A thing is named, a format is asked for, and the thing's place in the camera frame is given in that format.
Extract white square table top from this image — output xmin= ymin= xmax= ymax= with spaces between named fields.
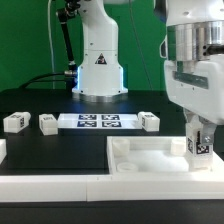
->
xmin=106 ymin=135 xmax=224 ymax=177

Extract white front fence bar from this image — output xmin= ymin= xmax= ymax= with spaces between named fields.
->
xmin=0 ymin=173 xmax=224 ymax=202

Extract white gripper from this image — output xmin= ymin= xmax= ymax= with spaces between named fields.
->
xmin=164 ymin=60 xmax=224 ymax=144

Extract black cables behind base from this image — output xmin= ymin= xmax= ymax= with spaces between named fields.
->
xmin=19 ymin=72 xmax=75 ymax=90

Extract black camera stand pole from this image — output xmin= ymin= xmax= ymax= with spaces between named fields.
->
xmin=56 ymin=0 xmax=80 ymax=91

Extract white hanging cable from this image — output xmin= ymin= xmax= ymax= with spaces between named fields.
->
xmin=46 ymin=0 xmax=57 ymax=90

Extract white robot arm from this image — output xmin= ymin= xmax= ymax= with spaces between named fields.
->
xmin=76 ymin=0 xmax=224 ymax=145

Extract white plate with fiducial tags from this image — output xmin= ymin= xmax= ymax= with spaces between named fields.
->
xmin=58 ymin=113 xmax=141 ymax=129

